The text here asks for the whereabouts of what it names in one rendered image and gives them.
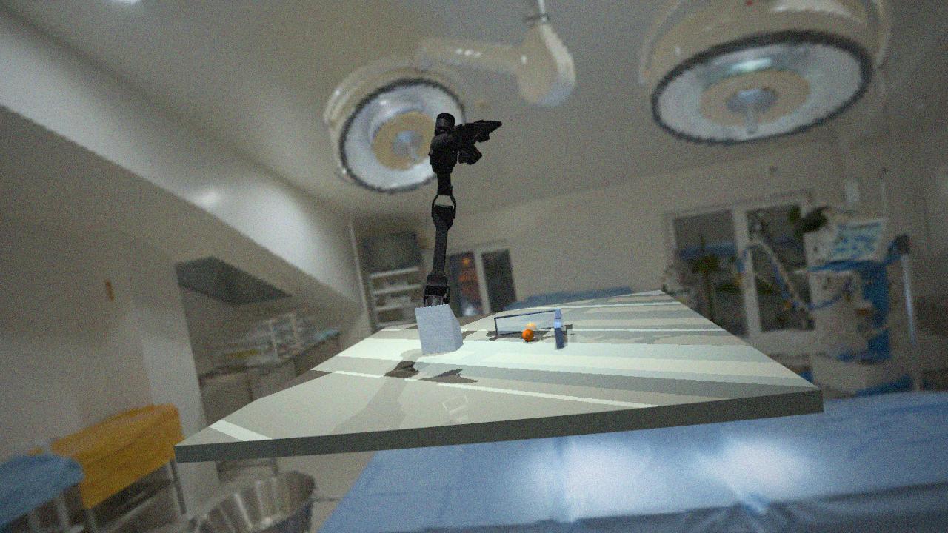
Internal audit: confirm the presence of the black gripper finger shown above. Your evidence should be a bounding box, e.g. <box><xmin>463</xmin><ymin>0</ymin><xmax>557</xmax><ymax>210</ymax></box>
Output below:
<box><xmin>464</xmin><ymin>123</ymin><xmax>495</xmax><ymax>144</ymax></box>
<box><xmin>478</xmin><ymin>120</ymin><xmax>502</xmax><ymax>141</ymax></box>

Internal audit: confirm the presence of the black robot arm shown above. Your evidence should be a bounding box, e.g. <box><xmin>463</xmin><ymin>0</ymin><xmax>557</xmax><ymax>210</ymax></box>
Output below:
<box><xmin>423</xmin><ymin>113</ymin><xmax>482</xmax><ymax>307</ymax></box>

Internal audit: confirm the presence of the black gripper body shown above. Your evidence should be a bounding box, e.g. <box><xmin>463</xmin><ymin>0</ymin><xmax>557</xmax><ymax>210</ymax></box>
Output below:
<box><xmin>445</xmin><ymin>124</ymin><xmax>484</xmax><ymax>151</ymax></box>

